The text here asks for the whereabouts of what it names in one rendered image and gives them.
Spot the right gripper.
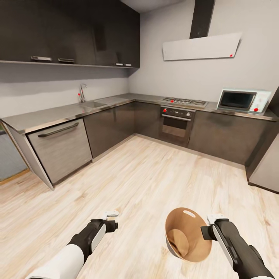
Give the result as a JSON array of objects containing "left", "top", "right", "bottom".
[{"left": 201, "top": 225, "right": 217, "bottom": 241}]

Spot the trash can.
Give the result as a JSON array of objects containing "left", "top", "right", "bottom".
[{"left": 165, "top": 207, "right": 212, "bottom": 263}]

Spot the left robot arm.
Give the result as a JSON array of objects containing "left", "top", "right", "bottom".
[{"left": 25, "top": 210, "right": 119, "bottom": 279}]

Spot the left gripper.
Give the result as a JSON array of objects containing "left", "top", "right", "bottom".
[{"left": 104, "top": 220, "right": 118, "bottom": 234}]

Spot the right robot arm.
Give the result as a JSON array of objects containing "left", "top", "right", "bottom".
[{"left": 201, "top": 214, "right": 275, "bottom": 279}]

